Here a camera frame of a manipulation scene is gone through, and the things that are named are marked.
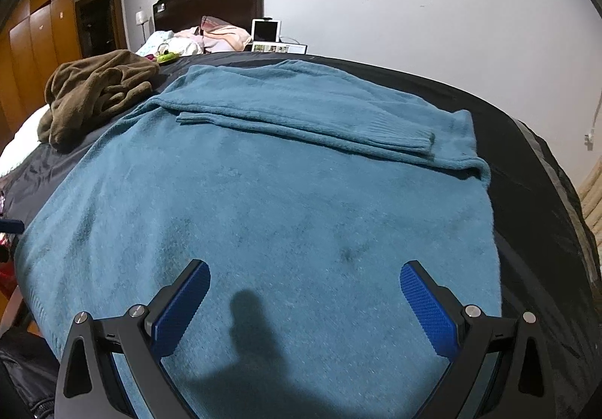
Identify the black jacket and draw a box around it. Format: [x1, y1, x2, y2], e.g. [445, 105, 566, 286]
[0, 329, 59, 419]

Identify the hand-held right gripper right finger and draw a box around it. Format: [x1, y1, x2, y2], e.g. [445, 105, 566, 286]
[399, 260, 552, 419]

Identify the black satin bed cover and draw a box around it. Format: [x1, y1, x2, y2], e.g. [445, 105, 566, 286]
[0, 52, 602, 419]

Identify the dark doorway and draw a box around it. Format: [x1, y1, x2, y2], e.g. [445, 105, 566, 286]
[75, 0, 128, 59]

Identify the white tablet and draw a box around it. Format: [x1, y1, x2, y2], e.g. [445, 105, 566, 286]
[251, 18, 282, 43]

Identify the white wall power cable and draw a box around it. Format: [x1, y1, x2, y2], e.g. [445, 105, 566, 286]
[583, 111, 602, 149]

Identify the cream curtain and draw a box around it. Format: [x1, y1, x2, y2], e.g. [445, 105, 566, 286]
[576, 160, 602, 260]

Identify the photo collage frame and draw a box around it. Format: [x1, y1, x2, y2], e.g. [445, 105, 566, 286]
[251, 43, 309, 55]

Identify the striped pink pillow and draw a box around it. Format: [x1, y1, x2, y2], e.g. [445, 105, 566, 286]
[200, 15, 236, 35]

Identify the teal knit sweater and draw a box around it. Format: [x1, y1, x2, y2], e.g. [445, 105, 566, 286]
[14, 59, 504, 419]

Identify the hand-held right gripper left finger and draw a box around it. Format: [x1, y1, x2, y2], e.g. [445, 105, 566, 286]
[55, 259, 211, 419]

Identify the white bedside lamp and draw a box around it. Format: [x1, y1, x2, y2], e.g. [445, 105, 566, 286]
[134, 9, 150, 43]

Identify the red patterned cloth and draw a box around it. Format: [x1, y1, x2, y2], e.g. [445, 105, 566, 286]
[0, 231, 22, 302]

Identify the wooden wardrobe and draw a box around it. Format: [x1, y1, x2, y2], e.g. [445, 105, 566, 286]
[0, 0, 132, 133]

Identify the pink blanket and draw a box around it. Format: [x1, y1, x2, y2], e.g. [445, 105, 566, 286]
[172, 24, 253, 56]

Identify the brown fleece garment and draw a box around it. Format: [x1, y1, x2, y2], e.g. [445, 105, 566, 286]
[38, 49, 161, 151]

